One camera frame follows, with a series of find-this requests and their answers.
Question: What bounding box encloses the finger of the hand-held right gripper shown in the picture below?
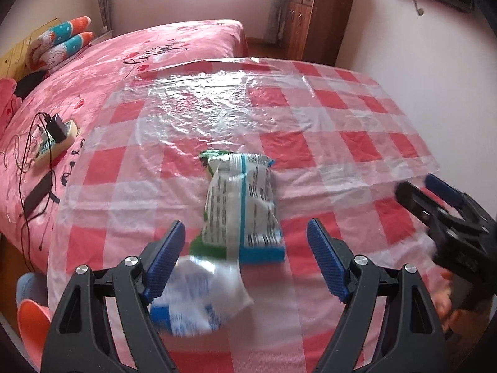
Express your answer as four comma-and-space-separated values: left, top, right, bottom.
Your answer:
424, 173, 497, 223
395, 181, 455, 226

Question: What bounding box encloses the black charging cable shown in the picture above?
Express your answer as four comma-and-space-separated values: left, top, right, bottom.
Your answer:
17, 111, 63, 273

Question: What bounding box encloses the brown wooden cabinet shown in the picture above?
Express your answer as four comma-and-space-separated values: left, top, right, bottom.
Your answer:
281, 0, 356, 65

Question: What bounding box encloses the person's right hand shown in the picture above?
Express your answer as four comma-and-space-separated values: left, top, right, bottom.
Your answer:
435, 271, 467, 333

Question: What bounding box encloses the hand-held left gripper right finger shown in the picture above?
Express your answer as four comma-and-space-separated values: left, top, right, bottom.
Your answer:
306, 218, 445, 373

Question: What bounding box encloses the bed with pink bedspread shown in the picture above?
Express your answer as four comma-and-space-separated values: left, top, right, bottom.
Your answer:
0, 19, 249, 273

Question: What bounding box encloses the yellow wooden headboard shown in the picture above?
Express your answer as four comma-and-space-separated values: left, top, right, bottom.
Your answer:
0, 17, 59, 80

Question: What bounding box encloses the black charger plug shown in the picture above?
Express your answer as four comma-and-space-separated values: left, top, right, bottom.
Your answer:
46, 114, 68, 144

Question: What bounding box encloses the black cloth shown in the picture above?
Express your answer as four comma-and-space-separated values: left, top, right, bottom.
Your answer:
13, 71, 49, 99

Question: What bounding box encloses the pink folded blanket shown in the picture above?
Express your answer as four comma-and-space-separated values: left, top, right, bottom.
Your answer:
0, 78, 20, 133

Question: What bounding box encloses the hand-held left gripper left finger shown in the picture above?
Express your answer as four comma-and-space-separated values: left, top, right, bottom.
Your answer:
41, 219, 187, 373

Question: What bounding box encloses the green snack packet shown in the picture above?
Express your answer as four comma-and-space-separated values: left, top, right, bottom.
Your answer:
190, 150, 287, 265

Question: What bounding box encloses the black power bank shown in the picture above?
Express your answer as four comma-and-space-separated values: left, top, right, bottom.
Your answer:
24, 172, 55, 211

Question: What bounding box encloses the blue plastic stool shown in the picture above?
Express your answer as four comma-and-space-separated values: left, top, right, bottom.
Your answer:
16, 273, 49, 307

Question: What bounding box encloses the white blue tissue pack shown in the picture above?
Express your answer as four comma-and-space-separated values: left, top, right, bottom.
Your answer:
149, 254, 255, 337

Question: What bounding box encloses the beige power strip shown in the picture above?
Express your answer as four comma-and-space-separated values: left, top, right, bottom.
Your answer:
34, 120, 79, 166

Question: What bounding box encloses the orange plastic bin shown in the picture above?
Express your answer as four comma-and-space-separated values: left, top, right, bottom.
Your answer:
17, 298, 53, 366

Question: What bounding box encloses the grey curtain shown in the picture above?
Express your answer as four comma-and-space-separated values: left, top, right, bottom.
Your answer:
93, 0, 115, 34
266, 0, 290, 45

